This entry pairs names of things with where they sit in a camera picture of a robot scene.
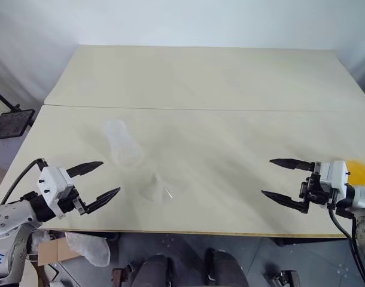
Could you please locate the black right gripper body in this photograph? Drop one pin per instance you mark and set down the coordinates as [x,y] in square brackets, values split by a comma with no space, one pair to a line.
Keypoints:
[315,191]

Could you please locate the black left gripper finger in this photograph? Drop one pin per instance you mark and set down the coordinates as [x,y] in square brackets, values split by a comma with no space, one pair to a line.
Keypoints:
[86,168]
[102,201]

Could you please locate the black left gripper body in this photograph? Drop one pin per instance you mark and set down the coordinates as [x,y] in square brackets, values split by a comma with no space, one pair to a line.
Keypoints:
[69,204]

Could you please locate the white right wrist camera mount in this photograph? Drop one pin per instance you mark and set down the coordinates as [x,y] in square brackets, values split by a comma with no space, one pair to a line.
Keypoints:
[333,176]

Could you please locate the dark metal foot piece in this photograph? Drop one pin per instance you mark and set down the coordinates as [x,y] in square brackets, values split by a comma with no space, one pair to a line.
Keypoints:
[285,278]

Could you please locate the orange round object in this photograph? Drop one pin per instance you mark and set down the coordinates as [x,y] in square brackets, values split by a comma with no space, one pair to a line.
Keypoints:
[358,172]

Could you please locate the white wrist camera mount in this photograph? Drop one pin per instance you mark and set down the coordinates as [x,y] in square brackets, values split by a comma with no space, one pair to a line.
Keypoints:
[52,182]
[333,176]

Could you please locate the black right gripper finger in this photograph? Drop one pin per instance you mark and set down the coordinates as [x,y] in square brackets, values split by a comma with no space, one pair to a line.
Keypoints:
[291,164]
[282,199]

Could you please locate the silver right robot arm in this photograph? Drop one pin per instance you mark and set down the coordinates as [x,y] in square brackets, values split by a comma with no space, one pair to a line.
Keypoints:
[363,198]

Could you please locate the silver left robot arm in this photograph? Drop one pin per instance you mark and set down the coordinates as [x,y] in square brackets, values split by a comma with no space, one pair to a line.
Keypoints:
[9,218]

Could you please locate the clear bubble wrap bag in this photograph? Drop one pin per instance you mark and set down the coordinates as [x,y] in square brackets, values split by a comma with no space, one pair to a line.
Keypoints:
[88,248]

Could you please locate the black table bracket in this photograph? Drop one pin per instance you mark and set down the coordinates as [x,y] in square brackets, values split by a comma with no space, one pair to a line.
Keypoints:
[284,240]

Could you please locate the dark rounded shape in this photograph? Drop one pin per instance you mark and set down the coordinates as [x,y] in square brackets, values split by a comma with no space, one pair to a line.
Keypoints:
[226,269]
[154,272]

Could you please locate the brown cardboard box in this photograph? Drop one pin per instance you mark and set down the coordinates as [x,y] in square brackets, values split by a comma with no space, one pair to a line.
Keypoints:
[54,251]

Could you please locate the brown metal foot piece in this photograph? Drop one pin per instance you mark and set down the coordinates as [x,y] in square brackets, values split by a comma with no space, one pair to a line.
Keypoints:
[121,276]

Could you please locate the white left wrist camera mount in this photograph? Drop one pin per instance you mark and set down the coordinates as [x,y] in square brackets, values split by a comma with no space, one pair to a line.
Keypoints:
[52,182]

